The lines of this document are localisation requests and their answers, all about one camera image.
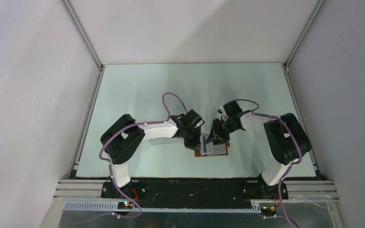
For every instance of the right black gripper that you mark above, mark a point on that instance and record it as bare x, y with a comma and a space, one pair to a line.
216, 135

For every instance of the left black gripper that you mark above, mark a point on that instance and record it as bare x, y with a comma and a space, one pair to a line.
196, 143

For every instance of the brown leather card holder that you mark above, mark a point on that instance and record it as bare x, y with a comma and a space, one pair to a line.
220, 150

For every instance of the clear plastic card box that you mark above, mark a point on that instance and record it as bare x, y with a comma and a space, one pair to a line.
163, 141

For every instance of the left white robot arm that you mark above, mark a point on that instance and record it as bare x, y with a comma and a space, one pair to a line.
122, 139

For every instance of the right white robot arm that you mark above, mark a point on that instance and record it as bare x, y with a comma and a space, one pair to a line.
287, 140

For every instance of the right circuit board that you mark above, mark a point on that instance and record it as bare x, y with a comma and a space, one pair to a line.
270, 209

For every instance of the circuit board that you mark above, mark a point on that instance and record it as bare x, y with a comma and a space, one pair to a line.
125, 205
270, 209

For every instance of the left circuit board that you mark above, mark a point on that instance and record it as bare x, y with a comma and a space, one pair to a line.
125, 205

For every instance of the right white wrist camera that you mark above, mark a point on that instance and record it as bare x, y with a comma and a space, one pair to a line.
221, 112

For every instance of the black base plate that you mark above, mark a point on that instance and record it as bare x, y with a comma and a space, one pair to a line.
195, 193

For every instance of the aluminium frame rail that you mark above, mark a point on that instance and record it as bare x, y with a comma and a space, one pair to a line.
86, 195

